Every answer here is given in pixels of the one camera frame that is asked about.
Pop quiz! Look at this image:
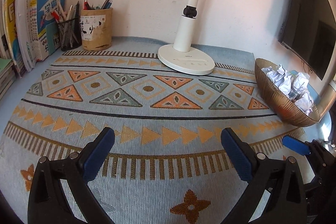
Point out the black monitor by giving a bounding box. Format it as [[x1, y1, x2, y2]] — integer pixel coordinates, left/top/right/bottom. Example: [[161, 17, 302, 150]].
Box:
[[278, 0, 335, 79]]

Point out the large paper ball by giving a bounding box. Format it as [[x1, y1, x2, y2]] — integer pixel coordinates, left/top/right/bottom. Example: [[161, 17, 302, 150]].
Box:
[[294, 92, 314, 116]]

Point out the green notebook stack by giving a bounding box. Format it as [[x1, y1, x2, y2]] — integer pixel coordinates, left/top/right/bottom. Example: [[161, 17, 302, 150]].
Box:
[[0, 59, 16, 100]]

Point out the patterned woven table mat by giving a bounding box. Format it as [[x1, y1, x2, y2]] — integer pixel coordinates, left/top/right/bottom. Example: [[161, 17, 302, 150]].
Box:
[[1, 38, 319, 223]]

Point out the black mesh pen holder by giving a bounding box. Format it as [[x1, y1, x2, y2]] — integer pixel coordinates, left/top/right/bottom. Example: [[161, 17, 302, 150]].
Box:
[[57, 17, 82, 52]]

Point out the kraft paper pen holder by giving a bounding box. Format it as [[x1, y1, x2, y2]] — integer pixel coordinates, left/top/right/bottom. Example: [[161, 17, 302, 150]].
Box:
[[80, 8, 113, 52]]

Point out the yellow cover book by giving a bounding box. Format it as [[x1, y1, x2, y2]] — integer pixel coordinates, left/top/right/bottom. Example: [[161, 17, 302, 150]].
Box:
[[2, 0, 26, 78]]

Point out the brown ribbed bowl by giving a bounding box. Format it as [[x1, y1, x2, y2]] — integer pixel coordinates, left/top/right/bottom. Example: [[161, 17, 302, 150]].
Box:
[[255, 58, 321, 127]]

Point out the white desk lamp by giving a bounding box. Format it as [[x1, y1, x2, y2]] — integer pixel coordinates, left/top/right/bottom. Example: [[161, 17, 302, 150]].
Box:
[[158, 0, 215, 76]]

